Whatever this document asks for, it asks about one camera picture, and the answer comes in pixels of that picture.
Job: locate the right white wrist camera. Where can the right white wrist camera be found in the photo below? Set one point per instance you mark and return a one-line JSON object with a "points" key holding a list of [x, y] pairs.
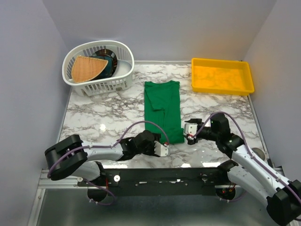
{"points": [[190, 129]]}

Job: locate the aluminium frame rail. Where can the aluminium frame rail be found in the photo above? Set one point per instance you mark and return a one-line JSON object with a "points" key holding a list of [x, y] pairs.
{"points": [[66, 183]]}

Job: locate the dark teal round plate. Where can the dark teal round plate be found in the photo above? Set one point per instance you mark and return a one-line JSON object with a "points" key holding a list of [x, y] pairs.
{"points": [[111, 66]]}

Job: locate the orange woven fan mat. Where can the orange woven fan mat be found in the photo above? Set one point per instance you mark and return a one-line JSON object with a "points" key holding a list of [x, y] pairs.
{"points": [[87, 68]]}

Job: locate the white plastic laundry basket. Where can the white plastic laundry basket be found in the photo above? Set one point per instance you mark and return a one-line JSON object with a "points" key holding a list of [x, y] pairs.
{"points": [[123, 68]]}

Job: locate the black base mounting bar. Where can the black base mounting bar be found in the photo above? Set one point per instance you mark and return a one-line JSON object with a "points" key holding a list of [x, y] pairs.
{"points": [[164, 182]]}

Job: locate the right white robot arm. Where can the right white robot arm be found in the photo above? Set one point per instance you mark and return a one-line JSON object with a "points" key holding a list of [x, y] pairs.
{"points": [[280, 195]]}

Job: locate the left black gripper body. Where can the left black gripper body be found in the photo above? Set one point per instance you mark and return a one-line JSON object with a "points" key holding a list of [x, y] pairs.
{"points": [[149, 150]]}

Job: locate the yellow plastic tray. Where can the yellow plastic tray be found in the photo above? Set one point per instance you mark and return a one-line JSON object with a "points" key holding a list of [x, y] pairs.
{"points": [[221, 77]]}

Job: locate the green t shirt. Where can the green t shirt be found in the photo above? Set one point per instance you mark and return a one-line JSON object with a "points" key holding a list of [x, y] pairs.
{"points": [[162, 107]]}

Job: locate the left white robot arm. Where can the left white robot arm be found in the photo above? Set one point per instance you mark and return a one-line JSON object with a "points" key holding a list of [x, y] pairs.
{"points": [[72, 156]]}

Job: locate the tape roll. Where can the tape roll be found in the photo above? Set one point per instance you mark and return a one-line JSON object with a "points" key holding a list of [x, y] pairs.
{"points": [[260, 153]]}

